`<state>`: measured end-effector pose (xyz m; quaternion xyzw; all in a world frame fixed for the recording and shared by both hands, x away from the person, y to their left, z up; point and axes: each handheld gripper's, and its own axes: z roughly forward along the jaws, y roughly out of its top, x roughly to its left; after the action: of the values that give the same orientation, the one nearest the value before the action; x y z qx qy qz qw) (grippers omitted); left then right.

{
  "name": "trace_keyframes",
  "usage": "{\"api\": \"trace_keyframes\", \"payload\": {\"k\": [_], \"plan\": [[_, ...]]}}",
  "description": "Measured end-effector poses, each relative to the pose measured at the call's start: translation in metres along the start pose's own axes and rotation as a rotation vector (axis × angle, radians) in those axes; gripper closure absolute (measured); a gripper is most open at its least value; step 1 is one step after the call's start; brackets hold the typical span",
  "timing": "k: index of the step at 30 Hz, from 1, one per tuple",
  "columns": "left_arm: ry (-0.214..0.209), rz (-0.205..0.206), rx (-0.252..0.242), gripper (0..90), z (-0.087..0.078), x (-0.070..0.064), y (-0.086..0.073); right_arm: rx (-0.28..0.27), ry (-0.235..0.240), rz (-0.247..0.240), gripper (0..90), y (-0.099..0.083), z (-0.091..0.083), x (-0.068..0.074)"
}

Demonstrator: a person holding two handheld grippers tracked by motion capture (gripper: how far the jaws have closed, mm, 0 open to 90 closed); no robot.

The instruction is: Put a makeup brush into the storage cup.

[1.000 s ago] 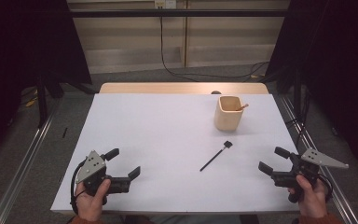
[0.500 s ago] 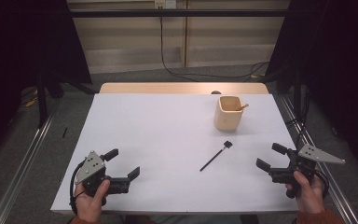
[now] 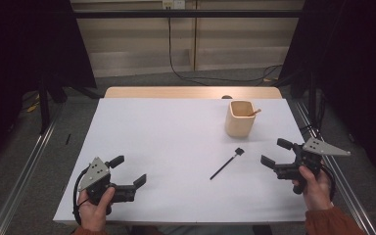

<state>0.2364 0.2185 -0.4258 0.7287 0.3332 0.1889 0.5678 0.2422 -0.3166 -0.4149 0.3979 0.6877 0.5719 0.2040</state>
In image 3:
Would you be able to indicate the black makeup brush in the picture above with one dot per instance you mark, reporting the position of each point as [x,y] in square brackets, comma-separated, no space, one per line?
[239,151]

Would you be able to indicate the small dark round object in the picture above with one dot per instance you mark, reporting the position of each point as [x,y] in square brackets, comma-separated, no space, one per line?
[226,97]

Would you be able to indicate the metal floor rail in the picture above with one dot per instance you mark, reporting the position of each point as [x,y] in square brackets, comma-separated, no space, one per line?
[21,182]
[351,199]

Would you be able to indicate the wooden table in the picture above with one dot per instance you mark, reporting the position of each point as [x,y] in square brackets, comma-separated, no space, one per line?
[176,92]

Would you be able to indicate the beige square cup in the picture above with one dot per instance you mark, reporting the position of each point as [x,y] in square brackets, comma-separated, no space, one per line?
[238,125]

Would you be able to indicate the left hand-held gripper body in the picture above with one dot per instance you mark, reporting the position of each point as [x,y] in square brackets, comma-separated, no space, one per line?
[94,173]

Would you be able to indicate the black metal stand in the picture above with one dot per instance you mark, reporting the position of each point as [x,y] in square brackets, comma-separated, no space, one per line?
[44,111]

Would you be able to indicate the white wall outlet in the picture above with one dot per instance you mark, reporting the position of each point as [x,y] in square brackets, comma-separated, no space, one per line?
[178,4]

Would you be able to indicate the small black stick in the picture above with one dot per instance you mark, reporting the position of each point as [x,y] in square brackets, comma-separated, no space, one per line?
[68,139]

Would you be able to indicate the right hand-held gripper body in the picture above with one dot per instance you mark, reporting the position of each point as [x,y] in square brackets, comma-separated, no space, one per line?
[319,148]

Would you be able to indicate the person's left hand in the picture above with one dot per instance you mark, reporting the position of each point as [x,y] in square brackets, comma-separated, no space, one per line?
[93,217]

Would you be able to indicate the black curtain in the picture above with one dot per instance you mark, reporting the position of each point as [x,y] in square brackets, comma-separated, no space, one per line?
[365,65]
[13,49]

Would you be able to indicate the person's right hand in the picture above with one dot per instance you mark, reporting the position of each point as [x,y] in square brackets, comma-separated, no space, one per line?
[316,192]

